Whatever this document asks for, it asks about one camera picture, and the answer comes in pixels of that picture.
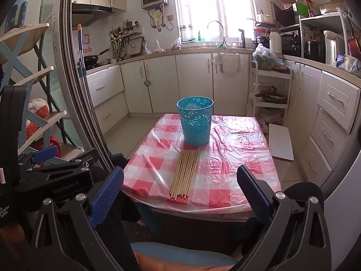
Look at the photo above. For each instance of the kitchen window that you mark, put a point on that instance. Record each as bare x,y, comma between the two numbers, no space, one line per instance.
214,5

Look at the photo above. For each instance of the lidded cooking pot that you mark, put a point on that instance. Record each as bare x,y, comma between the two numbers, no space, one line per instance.
272,98

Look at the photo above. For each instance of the white countertop shelf rack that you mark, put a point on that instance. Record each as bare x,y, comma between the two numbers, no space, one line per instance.
324,17

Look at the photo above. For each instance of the blue and white folding shelf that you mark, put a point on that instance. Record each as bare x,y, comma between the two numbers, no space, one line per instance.
24,33

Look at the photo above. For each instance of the stack of red bowls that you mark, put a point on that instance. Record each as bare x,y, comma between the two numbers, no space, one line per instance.
260,32

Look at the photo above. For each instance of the clear plastic bag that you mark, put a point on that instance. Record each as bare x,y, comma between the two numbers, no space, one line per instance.
269,115

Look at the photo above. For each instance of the red frying pan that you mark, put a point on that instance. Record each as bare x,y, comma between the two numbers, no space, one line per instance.
356,48

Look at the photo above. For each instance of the white kitchen base cabinets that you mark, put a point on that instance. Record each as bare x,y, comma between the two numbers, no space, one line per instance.
194,82

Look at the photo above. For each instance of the wall utensil rack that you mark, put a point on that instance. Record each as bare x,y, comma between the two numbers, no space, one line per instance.
124,38

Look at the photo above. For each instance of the black microwave oven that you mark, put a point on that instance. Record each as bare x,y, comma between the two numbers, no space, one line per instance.
282,15

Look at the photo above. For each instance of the white hanging trash bin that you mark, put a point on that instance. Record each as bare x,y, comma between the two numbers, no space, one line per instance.
225,65

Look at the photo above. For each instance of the range hood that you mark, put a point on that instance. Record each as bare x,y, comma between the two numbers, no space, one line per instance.
90,12

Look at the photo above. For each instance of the red printed cloth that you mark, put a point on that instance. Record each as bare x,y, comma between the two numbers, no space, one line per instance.
55,144

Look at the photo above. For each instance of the chrome sink faucet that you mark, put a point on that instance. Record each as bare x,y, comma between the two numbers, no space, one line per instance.
224,38

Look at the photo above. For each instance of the white electric water boiler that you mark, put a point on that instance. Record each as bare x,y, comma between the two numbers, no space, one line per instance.
334,48

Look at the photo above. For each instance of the pink checkered tablecloth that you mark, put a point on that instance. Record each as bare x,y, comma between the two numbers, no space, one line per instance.
225,161

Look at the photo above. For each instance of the red and white plush toy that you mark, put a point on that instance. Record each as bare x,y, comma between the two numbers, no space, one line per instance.
38,106

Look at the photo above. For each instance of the red sauce bottle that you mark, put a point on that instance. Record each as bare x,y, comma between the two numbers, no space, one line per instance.
310,9

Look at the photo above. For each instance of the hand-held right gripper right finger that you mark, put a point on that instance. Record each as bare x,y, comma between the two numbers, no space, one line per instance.
253,194

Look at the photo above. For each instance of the low table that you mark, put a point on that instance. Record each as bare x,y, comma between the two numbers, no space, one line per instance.
197,216

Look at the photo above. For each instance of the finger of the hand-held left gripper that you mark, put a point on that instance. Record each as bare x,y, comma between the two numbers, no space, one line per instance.
73,163
45,153

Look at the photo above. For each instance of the white step stool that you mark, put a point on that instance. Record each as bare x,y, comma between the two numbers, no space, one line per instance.
280,142

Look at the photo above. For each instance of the red patterned wall stickers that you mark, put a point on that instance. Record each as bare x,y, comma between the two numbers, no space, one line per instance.
86,41

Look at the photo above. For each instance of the white lidded container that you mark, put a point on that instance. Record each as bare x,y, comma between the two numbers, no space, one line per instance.
332,5

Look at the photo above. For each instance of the green dish soap bottle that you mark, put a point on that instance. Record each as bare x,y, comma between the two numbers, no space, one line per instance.
199,36

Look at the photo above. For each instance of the white thermos jug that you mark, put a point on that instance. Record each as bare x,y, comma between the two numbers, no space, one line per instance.
275,43

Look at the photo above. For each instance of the blue perforated plastic basket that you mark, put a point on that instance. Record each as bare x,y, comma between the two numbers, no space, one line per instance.
194,127

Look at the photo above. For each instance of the white pot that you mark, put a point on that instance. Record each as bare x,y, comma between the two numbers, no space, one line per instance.
264,18

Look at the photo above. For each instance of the plastic bag of food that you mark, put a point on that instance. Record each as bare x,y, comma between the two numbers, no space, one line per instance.
160,48
174,45

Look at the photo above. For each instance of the sliding door frame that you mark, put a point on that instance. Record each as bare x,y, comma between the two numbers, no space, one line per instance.
67,62

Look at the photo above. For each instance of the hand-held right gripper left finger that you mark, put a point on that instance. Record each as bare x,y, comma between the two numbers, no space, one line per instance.
108,197

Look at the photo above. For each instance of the black stock pot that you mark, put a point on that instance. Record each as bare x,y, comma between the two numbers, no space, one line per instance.
316,50

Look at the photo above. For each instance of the black wok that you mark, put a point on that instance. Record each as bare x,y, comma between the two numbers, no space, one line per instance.
90,59

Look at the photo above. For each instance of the white storage trolley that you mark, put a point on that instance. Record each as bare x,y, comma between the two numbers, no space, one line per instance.
270,72

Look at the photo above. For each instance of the blue and orange seat cushion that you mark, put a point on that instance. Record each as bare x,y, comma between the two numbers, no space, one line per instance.
183,255

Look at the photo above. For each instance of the bunch of wooden chopsticks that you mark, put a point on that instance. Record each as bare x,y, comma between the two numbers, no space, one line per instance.
183,175

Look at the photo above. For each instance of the white plastic bag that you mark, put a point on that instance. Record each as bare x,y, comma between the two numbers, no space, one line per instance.
145,49

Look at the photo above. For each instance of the blue food packet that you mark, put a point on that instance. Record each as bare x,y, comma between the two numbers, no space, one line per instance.
347,62

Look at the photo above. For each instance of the plastic bag of vegetables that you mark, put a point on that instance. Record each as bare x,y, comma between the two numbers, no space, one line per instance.
265,58

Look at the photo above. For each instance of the green cutting board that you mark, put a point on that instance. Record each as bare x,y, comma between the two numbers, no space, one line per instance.
302,9

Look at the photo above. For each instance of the black water tap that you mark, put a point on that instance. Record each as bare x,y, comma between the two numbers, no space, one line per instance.
243,39

